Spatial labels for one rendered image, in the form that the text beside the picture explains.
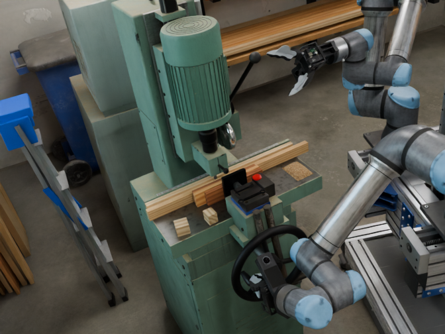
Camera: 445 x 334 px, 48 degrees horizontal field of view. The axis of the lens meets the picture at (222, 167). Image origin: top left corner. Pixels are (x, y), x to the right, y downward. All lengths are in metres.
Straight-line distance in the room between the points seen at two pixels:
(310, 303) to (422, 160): 0.42
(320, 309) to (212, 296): 0.71
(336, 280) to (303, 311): 0.13
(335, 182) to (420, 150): 2.04
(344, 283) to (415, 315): 1.04
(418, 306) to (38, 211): 2.43
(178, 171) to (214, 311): 0.54
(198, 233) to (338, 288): 0.55
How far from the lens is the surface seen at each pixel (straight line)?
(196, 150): 1.71
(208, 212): 1.63
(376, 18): 2.00
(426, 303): 2.33
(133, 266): 2.90
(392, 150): 1.29
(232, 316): 1.97
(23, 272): 2.99
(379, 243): 2.55
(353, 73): 1.73
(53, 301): 2.90
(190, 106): 1.51
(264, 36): 3.84
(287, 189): 1.75
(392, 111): 2.02
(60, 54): 3.24
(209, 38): 1.44
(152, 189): 2.03
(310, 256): 1.32
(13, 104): 2.17
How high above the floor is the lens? 1.98
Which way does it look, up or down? 35 degrees down
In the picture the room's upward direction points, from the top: 9 degrees counter-clockwise
